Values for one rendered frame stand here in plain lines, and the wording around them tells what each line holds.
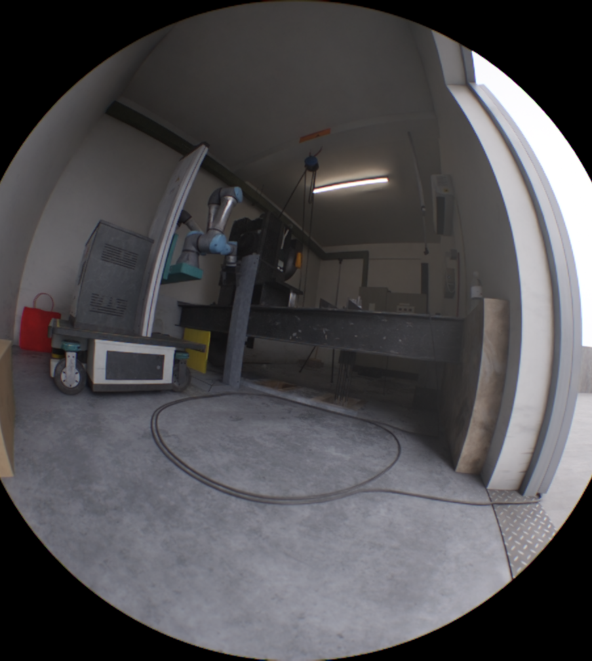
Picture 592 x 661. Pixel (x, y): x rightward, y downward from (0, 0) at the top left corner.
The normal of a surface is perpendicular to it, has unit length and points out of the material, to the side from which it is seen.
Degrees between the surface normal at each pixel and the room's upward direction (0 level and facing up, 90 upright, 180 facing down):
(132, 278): 90
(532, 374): 90
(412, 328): 90
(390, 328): 90
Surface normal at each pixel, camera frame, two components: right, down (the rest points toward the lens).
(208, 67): -0.14, 0.99
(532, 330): -0.52, -0.12
